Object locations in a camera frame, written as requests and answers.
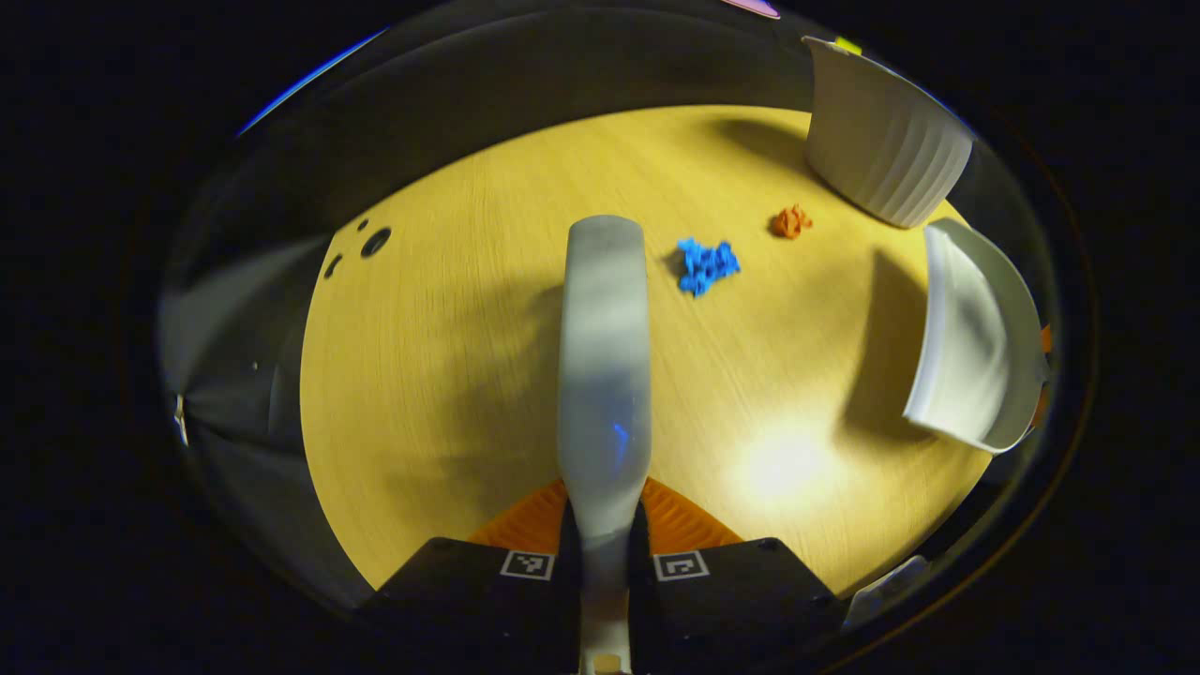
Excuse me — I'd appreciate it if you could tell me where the blue paper scrap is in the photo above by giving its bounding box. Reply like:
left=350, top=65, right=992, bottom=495
left=677, top=237, right=742, bottom=298

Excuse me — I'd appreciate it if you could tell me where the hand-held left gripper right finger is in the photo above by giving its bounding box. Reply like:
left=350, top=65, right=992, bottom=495
left=628, top=476, right=845, bottom=675

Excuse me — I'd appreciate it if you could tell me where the white dustpan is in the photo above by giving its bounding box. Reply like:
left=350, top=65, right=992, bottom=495
left=902, top=218, right=1049, bottom=455

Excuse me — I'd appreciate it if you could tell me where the white ribbed garbage bin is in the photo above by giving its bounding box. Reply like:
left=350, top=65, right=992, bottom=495
left=802, top=36, right=976, bottom=230

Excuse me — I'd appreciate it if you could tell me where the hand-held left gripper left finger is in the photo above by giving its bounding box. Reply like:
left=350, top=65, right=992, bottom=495
left=356, top=478, right=580, bottom=675

